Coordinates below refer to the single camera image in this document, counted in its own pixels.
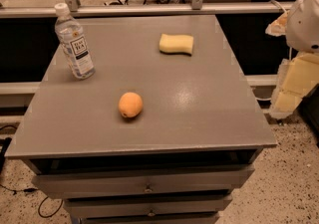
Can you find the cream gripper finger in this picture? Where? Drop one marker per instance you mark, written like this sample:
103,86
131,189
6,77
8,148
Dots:
296,78
278,27

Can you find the yellow sponge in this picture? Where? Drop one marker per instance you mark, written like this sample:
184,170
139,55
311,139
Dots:
173,44

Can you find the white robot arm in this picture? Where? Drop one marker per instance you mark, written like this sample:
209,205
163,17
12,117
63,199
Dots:
302,28

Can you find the clear plastic tea bottle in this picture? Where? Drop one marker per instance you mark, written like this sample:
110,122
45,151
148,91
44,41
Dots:
72,39

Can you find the grey drawer cabinet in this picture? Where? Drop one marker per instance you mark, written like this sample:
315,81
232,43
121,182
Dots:
178,160

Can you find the orange fruit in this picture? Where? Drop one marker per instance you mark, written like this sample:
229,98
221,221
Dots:
130,105

